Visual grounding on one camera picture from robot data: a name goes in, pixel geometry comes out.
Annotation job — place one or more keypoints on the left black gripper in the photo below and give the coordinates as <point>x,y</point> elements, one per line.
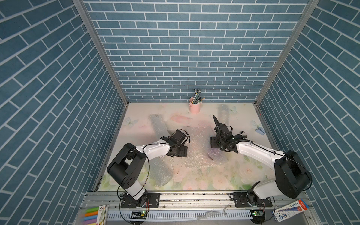
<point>183,153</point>

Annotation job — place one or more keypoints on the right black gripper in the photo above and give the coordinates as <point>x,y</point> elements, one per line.
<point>212,142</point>

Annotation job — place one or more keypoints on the purple vase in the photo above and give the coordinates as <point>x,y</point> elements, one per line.
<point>217,157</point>

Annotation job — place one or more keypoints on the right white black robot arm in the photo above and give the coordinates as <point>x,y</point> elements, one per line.
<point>291,176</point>

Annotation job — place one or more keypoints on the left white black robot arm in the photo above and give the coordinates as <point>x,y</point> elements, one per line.
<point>126,166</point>

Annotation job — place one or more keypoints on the bubble wrapped vase back left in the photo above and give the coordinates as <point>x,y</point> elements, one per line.
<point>158,125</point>

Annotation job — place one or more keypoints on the bubble wrapped vase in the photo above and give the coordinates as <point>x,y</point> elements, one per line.
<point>224,116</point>
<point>160,173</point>
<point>158,125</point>

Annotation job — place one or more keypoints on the bubble wrapped vase front left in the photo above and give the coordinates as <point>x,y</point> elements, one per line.
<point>160,173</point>

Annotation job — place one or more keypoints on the bubble wrapped vase back right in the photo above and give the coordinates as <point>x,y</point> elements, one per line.
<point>224,116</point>

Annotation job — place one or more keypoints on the small blue white object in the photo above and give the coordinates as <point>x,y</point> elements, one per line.
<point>261,131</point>

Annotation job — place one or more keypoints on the pink pen cup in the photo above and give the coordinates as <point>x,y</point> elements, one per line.
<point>194,108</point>

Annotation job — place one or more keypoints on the pens in cup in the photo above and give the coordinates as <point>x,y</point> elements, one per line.
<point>197,97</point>

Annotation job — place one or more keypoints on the white red blue box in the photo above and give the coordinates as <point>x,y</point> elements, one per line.
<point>290,210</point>

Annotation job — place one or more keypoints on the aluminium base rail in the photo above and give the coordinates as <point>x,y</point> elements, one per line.
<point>185,201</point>

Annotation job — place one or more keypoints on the white slotted cable duct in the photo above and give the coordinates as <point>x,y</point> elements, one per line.
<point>173,216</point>

